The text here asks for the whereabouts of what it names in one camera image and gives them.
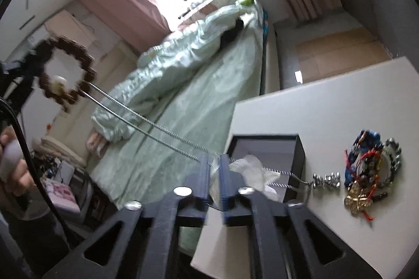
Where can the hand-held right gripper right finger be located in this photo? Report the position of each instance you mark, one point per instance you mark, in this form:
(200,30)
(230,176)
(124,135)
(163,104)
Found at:
(226,190)

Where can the white plastic bag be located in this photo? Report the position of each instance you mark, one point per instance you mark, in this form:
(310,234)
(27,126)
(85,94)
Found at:
(252,171)

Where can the pink pillow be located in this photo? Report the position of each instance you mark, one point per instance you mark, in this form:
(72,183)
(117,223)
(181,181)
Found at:
(96,144)

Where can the black jewelry box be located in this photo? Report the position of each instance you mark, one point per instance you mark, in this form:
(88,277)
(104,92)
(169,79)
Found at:
(299,161)

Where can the pink patterned cloth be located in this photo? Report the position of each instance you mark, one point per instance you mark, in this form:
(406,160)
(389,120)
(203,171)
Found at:
(62,195)

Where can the white table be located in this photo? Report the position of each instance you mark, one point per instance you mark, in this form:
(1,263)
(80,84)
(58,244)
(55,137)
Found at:
(327,108)

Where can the bed with green sheet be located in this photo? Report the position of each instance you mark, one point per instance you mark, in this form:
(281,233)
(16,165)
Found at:
(196,102)

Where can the green box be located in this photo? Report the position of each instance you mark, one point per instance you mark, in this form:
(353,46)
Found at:
(246,0)

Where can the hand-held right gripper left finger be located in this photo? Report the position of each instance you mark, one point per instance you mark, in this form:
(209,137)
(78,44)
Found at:
(205,182)

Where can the pale green duvet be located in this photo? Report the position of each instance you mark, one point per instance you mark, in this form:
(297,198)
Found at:
(170,63)

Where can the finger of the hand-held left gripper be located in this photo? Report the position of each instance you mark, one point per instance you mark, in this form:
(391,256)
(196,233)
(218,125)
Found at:
(34,61)

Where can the cream bed headboard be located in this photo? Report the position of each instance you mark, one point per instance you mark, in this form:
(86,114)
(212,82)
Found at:
(111,69)

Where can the beige hanging towel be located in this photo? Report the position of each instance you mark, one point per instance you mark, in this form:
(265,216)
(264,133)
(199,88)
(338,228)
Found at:
(65,27)

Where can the black cloth item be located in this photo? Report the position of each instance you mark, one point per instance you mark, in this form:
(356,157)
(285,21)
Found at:
(230,33)

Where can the printed window seat cushion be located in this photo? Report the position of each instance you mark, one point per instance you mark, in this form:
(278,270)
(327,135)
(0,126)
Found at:
(206,9)

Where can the person's left hand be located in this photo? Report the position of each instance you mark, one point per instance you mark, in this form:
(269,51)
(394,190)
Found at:
(23,179)

